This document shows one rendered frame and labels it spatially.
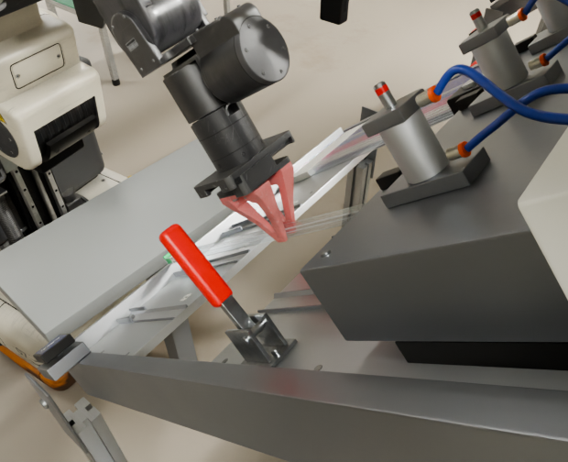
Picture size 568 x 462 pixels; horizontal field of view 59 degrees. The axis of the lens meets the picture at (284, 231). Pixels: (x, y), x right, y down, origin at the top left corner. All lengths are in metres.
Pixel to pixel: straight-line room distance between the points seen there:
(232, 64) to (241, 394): 0.27
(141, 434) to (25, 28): 1.00
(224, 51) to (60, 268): 0.68
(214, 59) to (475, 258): 0.32
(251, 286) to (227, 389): 1.39
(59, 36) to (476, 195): 1.04
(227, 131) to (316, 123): 1.96
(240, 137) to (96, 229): 0.64
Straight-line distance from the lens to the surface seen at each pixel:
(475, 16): 0.34
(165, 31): 0.50
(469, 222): 0.20
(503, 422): 0.19
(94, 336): 0.76
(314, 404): 0.25
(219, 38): 0.46
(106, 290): 0.98
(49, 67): 1.19
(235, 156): 0.50
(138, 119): 2.56
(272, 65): 0.45
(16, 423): 1.62
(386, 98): 0.25
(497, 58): 0.34
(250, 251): 0.64
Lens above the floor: 1.32
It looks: 45 degrees down
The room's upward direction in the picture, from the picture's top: straight up
